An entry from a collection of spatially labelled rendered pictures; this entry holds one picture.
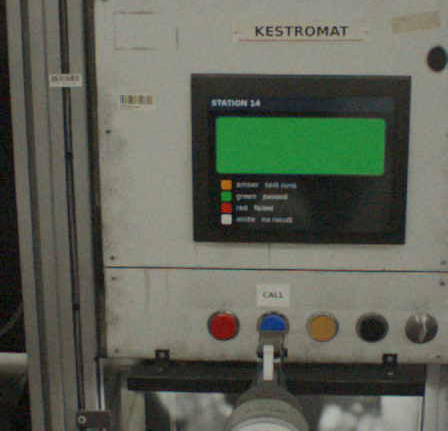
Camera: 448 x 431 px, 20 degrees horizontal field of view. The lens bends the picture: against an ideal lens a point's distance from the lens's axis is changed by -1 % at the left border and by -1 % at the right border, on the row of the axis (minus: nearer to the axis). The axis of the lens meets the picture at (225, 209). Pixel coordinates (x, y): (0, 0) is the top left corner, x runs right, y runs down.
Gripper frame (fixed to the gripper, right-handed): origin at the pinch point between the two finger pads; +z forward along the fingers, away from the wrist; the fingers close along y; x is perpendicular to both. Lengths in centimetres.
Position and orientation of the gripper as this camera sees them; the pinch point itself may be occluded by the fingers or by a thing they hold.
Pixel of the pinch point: (271, 348)
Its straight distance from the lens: 145.4
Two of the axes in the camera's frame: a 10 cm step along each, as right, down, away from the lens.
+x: -10.0, -0.1, 0.6
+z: 0.6, -3.2, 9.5
